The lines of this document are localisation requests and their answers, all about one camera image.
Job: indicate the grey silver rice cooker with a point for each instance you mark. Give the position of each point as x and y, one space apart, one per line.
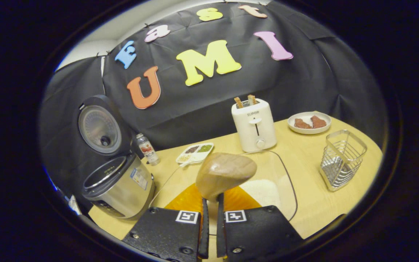
122 189

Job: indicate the white round plate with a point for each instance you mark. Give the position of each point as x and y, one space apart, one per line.
309 131

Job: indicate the white rice dish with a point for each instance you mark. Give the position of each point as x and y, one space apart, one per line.
264 193

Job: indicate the clear glass container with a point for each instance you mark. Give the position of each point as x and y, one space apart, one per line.
275 167

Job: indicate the small clear plastic bottle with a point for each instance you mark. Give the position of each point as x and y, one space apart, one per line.
148 151

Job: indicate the toast slice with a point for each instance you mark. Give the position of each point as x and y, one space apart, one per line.
238 102
251 100

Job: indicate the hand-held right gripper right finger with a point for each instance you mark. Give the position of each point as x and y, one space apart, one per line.
260 233

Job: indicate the white divided grain tray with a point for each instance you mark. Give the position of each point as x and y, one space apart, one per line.
195 153

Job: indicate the white toaster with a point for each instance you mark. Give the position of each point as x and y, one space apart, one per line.
254 127

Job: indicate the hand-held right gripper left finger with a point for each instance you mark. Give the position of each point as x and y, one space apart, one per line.
166 233

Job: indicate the wooden spoon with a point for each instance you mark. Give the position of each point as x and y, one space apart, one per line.
224 174

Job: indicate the brown meat piece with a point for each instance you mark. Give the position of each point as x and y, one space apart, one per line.
318 122
302 124

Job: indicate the black backdrop cloth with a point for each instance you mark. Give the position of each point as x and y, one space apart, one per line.
286 83

